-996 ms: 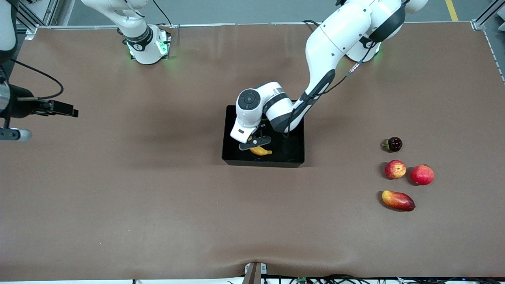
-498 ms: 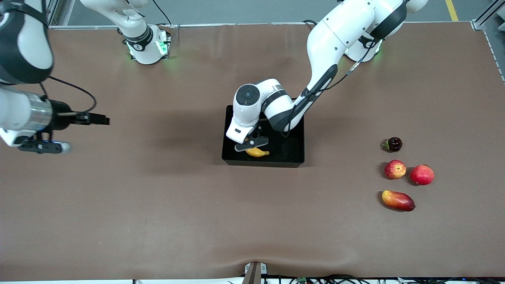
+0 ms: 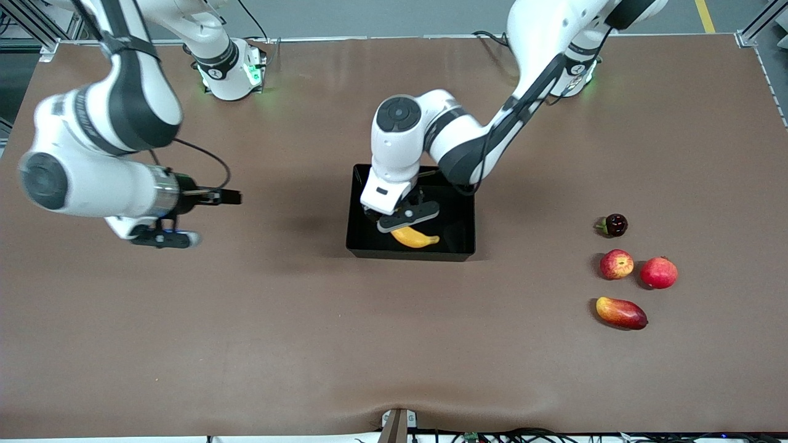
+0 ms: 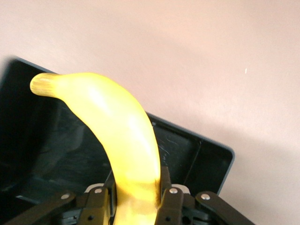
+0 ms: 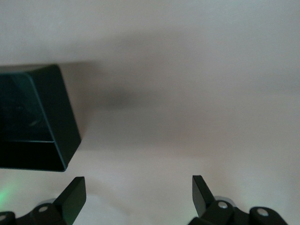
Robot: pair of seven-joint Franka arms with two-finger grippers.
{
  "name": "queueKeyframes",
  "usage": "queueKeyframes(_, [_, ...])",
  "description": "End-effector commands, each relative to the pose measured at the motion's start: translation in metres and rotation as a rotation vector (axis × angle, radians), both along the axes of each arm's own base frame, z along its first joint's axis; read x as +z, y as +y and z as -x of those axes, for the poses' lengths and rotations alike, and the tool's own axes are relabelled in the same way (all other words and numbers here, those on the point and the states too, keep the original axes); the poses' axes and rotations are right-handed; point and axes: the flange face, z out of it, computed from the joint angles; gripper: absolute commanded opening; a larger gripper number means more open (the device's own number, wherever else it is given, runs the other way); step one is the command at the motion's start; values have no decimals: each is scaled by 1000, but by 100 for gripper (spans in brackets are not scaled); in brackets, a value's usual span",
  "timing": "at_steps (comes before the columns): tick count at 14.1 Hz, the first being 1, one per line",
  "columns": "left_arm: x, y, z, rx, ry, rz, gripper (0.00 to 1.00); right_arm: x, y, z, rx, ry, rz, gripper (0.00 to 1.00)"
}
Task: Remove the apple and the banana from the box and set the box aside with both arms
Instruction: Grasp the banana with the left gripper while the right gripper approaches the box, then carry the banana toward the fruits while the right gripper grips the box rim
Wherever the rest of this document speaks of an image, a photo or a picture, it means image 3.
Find red yellow apple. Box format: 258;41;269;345
600;249;635;281

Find brown table mat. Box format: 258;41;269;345
0;36;788;435

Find black rectangular plastic box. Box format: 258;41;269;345
345;163;476;263

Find metal table clamp bracket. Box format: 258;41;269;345
380;408;418;443

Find red round apple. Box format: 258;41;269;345
638;256;679;290

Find aluminium frame profile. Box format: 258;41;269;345
0;0;62;59
736;0;788;49

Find yellow banana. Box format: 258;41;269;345
390;226;441;249

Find dark purple mangosteen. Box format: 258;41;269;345
595;213;629;238

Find red yellow mango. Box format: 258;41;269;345
595;297;649;331

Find black base cable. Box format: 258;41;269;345
473;30;513;50
236;0;270;45

